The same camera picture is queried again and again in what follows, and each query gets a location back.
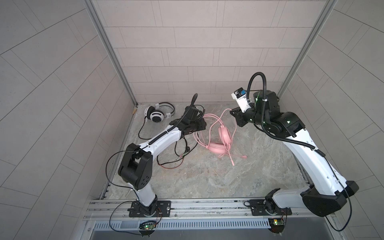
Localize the pink headphones with cable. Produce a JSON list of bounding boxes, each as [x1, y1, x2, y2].
[[193, 108, 247, 166]]

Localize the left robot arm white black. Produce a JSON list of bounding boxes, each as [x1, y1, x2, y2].
[[118, 105, 207, 217]]

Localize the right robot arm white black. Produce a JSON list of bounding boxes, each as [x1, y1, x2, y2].
[[230, 88, 359, 217]]

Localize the right circuit board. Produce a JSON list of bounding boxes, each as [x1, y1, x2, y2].
[[268, 218, 286, 234]]

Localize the left circuit board green led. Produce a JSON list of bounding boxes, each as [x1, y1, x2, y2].
[[139, 221, 157, 231]]

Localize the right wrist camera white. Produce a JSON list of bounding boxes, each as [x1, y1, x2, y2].
[[231, 88, 251, 113]]

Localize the white black headphones with cable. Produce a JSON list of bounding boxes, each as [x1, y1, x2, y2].
[[138, 102, 197, 170]]

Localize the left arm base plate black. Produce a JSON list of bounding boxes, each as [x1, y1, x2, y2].
[[128, 200, 171, 218]]

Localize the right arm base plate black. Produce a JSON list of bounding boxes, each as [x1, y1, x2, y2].
[[244, 199, 292, 216]]

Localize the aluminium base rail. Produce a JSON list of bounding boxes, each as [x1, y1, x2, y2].
[[83, 198, 330, 235]]

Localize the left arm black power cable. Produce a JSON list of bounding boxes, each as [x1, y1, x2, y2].
[[104, 149, 142, 236]]

